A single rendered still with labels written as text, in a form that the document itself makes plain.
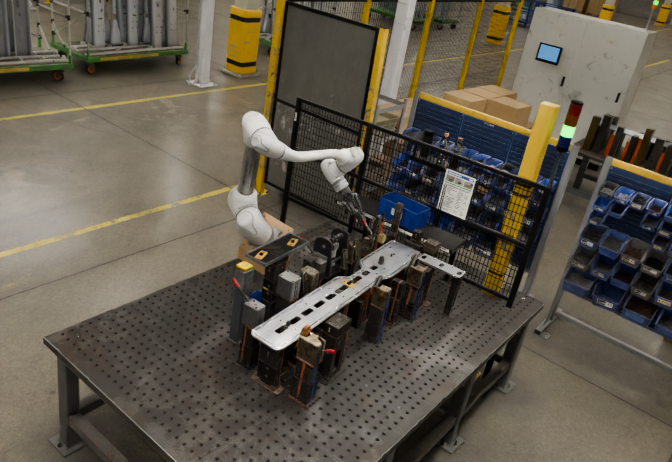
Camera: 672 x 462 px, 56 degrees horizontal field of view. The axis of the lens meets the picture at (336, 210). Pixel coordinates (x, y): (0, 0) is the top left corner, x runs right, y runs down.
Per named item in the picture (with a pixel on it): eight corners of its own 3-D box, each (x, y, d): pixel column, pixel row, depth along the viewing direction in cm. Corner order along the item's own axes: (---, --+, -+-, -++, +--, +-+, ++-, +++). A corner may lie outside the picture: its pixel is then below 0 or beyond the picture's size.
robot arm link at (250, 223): (255, 250, 387) (237, 236, 369) (244, 229, 398) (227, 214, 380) (276, 235, 386) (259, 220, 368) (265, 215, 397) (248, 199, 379)
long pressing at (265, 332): (283, 355, 281) (283, 353, 280) (245, 332, 291) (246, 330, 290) (423, 254, 388) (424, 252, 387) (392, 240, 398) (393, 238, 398)
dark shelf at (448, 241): (451, 254, 391) (452, 250, 390) (334, 202, 432) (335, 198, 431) (465, 243, 408) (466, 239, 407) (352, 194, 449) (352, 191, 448)
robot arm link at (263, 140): (289, 148, 345) (279, 132, 352) (265, 138, 331) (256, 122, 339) (274, 165, 349) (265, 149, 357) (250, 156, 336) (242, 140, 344)
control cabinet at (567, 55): (497, 136, 991) (543, -26, 886) (511, 131, 1031) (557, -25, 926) (596, 172, 909) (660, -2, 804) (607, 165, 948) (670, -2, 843)
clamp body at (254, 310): (249, 373, 309) (256, 313, 294) (232, 362, 314) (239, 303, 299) (262, 364, 317) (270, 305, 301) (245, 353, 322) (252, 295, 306)
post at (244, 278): (236, 345, 326) (244, 274, 308) (226, 339, 330) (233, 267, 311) (246, 339, 332) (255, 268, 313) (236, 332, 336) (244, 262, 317)
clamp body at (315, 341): (308, 412, 292) (319, 350, 277) (283, 396, 299) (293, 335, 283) (321, 400, 300) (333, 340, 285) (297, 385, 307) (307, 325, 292)
